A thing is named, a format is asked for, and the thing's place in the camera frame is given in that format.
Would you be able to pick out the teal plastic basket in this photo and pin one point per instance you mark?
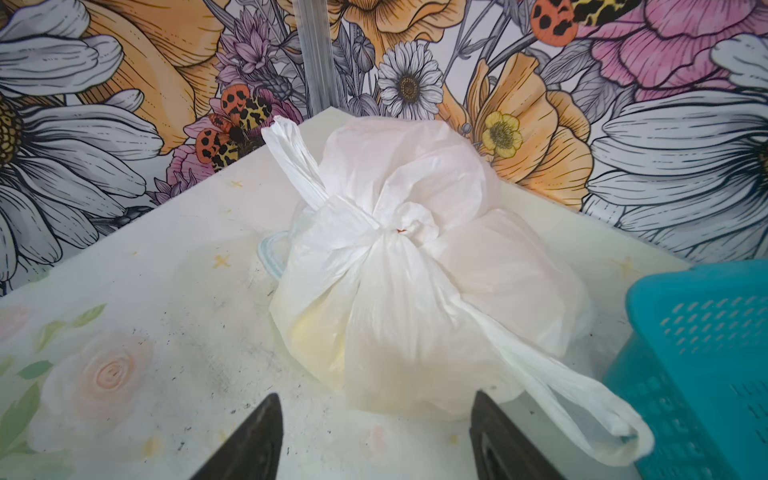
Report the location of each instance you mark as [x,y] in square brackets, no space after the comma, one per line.
[695,369]

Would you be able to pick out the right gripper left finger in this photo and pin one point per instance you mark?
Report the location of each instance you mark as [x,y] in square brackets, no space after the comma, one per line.
[253,451]

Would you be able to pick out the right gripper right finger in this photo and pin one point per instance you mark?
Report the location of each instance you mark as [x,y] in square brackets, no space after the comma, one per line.
[502,451]

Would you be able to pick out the white plastic bag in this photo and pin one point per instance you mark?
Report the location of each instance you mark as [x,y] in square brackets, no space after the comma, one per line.
[409,288]

